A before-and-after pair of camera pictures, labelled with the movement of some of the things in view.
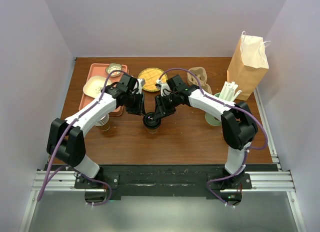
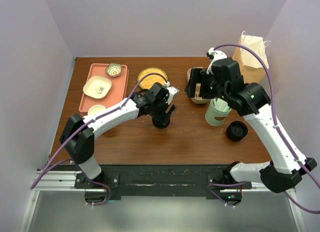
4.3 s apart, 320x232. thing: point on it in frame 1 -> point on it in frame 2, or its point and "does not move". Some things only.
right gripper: [161, 110] -> [199, 75]
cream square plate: [94, 85] does not move
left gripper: [139, 108] -> [163, 114]
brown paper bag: [248, 66] does not move
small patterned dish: [113, 66] does not move
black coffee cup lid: [151, 121] -> [161, 123]
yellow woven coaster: [151, 75] does not move
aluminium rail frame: [46, 181] does not move
